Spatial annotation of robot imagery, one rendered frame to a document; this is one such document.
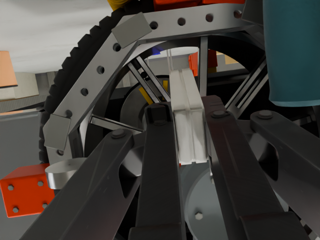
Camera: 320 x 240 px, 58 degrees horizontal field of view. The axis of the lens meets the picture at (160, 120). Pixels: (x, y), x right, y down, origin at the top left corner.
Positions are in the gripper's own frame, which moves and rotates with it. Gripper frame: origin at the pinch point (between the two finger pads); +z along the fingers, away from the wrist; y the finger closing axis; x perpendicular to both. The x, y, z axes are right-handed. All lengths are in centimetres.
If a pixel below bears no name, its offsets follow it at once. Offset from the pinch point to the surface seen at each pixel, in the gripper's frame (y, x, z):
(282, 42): 13.2, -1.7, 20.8
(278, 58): 12.8, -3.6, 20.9
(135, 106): -16, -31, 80
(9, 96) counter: -532, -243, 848
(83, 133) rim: -19.5, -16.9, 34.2
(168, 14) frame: -0.2, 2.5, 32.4
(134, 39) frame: -6.0, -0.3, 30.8
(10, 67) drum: -259, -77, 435
